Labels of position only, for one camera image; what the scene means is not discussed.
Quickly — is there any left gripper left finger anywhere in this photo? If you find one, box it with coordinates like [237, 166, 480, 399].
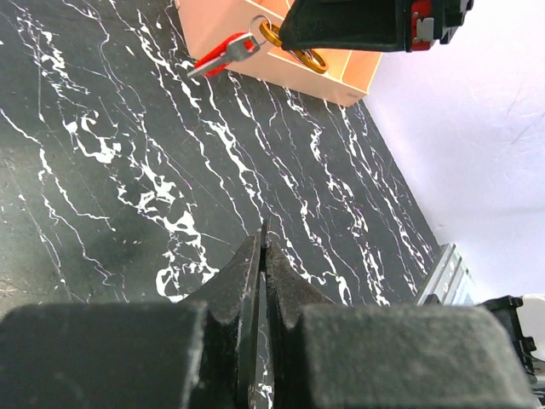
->
[1, 235, 261, 408]

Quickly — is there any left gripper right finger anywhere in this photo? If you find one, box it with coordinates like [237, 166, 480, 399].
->
[265, 244, 535, 408]

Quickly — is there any orange file organizer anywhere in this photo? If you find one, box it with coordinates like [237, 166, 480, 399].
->
[175, 0, 382, 107]

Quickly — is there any orange keyring carabiner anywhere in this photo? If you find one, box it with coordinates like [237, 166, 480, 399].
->
[258, 19, 330, 75]

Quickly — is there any key with red tag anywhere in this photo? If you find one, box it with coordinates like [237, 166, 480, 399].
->
[187, 32, 261, 78]

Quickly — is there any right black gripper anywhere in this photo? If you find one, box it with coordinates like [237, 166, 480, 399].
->
[279, 0, 473, 52]

